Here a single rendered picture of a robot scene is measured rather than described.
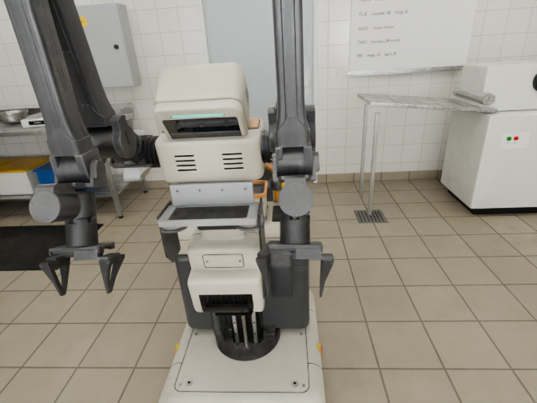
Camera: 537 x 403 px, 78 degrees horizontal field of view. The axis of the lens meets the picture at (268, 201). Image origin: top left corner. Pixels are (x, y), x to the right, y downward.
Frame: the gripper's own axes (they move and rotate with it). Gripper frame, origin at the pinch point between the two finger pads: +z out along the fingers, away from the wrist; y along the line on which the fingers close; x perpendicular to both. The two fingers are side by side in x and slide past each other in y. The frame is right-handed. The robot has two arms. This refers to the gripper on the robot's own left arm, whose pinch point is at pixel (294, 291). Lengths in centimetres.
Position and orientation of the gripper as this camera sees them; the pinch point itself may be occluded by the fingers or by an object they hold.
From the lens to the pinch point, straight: 65.6
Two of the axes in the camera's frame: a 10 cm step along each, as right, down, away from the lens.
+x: 1.2, 0.1, 9.9
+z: -0.1, 10.0, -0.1
